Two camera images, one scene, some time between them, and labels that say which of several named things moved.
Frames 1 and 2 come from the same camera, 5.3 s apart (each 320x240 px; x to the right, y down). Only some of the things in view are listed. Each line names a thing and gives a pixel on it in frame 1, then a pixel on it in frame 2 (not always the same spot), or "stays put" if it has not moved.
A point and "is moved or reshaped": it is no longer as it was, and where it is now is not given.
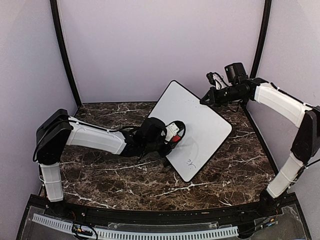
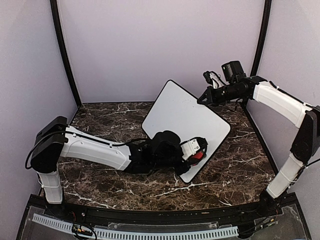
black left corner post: x=54 y=4 stays put
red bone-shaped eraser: x=175 y=138 is moved or reshaped
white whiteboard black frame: x=206 y=130 stays put
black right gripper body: x=231 y=95 stays put
